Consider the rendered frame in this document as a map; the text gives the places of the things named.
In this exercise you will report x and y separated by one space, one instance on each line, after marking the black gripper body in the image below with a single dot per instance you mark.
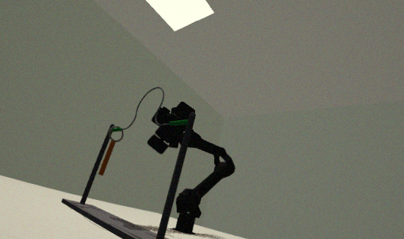
157 143

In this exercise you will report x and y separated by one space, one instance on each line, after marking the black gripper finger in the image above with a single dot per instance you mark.
177 116
165 133

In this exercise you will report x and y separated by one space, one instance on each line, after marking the orange rod with grey top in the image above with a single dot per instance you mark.
109 151

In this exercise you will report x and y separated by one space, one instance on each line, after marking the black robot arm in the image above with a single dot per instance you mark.
188 200

